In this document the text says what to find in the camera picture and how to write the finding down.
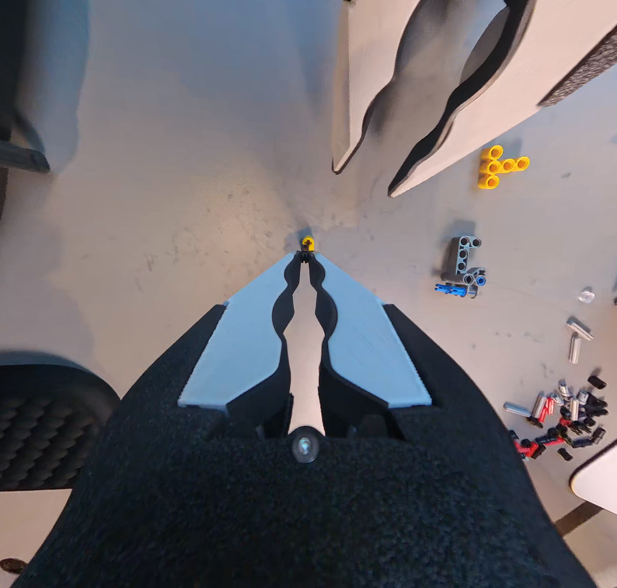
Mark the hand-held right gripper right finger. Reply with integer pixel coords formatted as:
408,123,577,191
308,253,433,409

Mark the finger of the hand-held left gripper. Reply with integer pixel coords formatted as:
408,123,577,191
388,0,617,198
332,0,506,174

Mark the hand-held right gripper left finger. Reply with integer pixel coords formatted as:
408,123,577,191
177,252,302,413

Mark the grey brick beam assembly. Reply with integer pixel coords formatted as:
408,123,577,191
435,235,487,298

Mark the yellow ring connector brick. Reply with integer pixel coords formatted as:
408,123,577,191
478,146,531,190

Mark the person's right forearm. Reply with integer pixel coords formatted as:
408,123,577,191
0,352,121,492

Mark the grey desk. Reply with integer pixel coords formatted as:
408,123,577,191
0,0,617,588

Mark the pile of small black pins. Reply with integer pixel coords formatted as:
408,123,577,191
504,375,610,461

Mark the black printed sweatshirt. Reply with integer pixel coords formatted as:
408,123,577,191
0,0,51,222

